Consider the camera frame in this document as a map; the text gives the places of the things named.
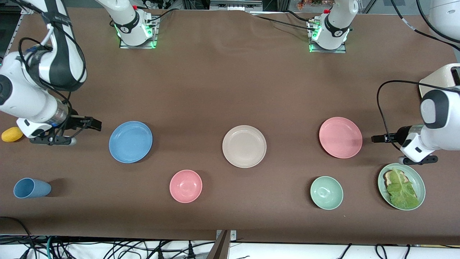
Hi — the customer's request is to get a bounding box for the pink plate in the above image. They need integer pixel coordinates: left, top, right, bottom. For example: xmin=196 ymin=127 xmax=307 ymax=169
xmin=319 ymin=117 xmax=363 ymax=159

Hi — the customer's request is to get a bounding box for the blue plate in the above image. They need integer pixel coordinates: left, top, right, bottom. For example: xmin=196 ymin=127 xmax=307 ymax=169
xmin=109 ymin=121 xmax=153 ymax=164

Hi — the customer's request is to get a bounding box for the toast slice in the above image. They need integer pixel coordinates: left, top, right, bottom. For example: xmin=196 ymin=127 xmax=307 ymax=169
xmin=383 ymin=170 xmax=408 ymax=189

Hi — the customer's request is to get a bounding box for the green plate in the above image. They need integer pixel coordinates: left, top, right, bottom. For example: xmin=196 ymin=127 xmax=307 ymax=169
xmin=378 ymin=163 xmax=426 ymax=211

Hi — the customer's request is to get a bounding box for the green lettuce leaf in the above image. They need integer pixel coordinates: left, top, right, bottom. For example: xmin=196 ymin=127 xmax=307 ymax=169
xmin=386 ymin=168 xmax=420 ymax=210

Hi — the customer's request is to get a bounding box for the beige toaster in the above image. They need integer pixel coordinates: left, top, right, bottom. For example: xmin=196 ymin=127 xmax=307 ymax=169
xmin=419 ymin=63 xmax=460 ymax=99

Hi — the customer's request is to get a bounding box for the yellow lemon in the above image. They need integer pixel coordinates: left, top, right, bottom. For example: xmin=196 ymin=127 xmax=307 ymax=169
xmin=1 ymin=127 xmax=24 ymax=143

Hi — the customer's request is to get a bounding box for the green bowl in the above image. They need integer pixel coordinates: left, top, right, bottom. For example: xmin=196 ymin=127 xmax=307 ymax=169
xmin=310 ymin=176 xmax=344 ymax=210

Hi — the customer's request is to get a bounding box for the blue cup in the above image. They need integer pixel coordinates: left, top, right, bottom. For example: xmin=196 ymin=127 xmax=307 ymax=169
xmin=13 ymin=178 xmax=52 ymax=199

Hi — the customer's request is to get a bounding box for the pink bowl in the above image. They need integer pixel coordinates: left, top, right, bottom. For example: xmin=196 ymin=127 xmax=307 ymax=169
xmin=169 ymin=169 xmax=203 ymax=203

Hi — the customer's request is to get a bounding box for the white power strip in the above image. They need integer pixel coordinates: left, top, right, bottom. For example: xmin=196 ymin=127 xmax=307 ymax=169
xmin=142 ymin=0 xmax=169 ymax=9

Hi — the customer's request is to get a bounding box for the beige plate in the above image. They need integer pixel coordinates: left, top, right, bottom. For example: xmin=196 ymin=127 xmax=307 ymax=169
xmin=222 ymin=125 xmax=267 ymax=168

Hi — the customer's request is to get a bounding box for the brown table cover sheet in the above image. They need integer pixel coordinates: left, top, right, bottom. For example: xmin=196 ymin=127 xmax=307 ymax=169
xmin=0 ymin=7 xmax=460 ymax=245

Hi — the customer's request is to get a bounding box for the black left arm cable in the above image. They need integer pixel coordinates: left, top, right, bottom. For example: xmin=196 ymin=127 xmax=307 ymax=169
xmin=377 ymin=0 xmax=460 ymax=151

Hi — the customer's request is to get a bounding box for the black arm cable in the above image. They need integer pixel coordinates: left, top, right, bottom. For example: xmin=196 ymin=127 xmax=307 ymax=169
xmin=377 ymin=0 xmax=460 ymax=151
xmin=17 ymin=22 xmax=87 ymax=121

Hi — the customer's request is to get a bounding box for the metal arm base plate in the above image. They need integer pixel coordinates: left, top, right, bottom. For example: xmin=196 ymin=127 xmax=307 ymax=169
xmin=119 ymin=16 xmax=158 ymax=49
xmin=309 ymin=22 xmax=346 ymax=54

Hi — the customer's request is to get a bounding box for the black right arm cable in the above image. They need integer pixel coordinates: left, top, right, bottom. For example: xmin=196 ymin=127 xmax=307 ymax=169
xmin=17 ymin=22 xmax=87 ymax=121

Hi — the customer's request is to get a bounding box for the black base cable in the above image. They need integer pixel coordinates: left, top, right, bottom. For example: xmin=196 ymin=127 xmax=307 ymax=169
xmin=252 ymin=10 xmax=317 ymax=31
xmin=146 ymin=8 xmax=180 ymax=22

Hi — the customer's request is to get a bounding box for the brown wooden post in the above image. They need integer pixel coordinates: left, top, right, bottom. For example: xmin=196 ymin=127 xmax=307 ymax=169
xmin=207 ymin=230 xmax=231 ymax=259

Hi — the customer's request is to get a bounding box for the metal table clamp bracket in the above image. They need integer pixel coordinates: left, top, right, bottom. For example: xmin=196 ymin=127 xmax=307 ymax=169
xmin=216 ymin=230 xmax=238 ymax=242

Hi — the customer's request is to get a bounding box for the grey metal bracket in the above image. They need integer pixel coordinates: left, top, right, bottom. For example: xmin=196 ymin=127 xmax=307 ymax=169
xmin=210 ymin=0 xmax=263 ymax=12

